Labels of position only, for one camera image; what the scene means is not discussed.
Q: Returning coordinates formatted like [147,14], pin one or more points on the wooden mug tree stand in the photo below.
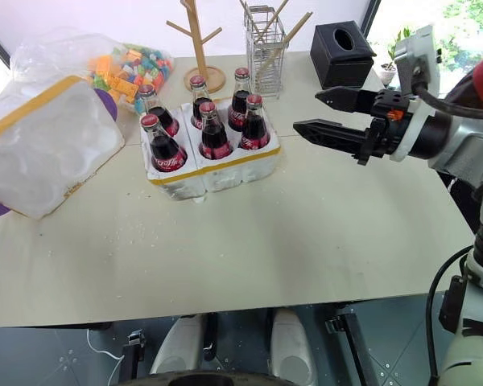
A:
[201,60]

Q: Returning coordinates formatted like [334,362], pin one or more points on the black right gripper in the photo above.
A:
[386,120]

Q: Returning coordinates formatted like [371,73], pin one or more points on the white foam box with tape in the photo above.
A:
[52,149]

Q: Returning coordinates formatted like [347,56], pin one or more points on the black tissue box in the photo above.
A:
[338,60]

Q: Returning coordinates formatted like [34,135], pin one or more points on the black table leg frame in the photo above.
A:
[132,354]
[356,346]

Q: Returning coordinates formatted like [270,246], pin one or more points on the glass cola bottle red cap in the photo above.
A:
[239,104]
[214,138]
[165,150]
[254,128]
[199,102]
[163,116]

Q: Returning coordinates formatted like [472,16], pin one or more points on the white foam crate with tape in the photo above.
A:
[221,171]

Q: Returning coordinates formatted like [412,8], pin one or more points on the wooden chopstick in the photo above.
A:
[245,7]
[279,11]
[300,27]

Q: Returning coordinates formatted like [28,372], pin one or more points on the white rounded shell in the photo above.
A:
[177,350]
[291,346]

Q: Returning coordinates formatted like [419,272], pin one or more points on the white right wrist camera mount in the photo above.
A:
[420,52]

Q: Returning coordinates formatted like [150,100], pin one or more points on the small potted green plant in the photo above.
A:
[391,60]

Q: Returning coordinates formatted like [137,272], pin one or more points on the plastic bag of colourful blocks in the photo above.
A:
[125,68]

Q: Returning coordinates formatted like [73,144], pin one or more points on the black narrow post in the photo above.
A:
[211,337]

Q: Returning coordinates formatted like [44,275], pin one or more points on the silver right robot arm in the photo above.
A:
[467,149]

